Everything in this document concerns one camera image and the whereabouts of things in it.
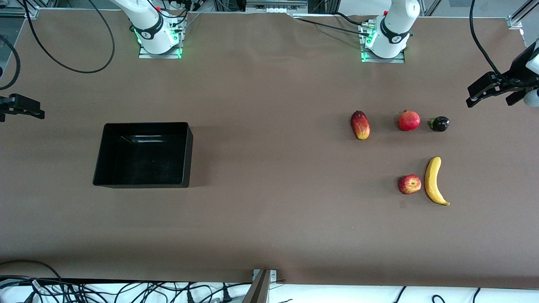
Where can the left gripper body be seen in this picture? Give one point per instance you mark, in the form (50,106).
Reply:
(517,69)

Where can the metal table corner bracket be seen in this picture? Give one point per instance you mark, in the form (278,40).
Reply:
(514,23)

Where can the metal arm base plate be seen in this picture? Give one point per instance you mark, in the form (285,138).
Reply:
(160,56)
(383,60)

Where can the red toy pomegranate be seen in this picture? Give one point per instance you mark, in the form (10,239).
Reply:
(409,121)

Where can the red yellow toy mango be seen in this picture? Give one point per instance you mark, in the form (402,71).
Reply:
(361,125)

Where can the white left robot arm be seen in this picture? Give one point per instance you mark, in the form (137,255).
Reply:
(393,29)

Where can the gray power strip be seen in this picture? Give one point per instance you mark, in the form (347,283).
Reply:
(276,6)

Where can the aluminium profile bar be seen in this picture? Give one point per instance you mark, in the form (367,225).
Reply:
(259,290)

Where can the yellow toy banana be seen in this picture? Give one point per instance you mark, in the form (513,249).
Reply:
(431,181)

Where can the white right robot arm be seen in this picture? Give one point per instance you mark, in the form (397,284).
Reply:
(151,29)

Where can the red yellow toy apple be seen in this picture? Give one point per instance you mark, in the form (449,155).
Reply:
(409,184)

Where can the brown paper table cover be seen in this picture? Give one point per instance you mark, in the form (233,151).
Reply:
(273,105)

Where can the black plastic tray box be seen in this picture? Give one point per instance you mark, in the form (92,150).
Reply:
(143,164)

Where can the small metal angle bracket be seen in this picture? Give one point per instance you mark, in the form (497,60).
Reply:
(273,275)

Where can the dark purple toy mangosteen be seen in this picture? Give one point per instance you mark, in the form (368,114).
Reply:
(440,124)

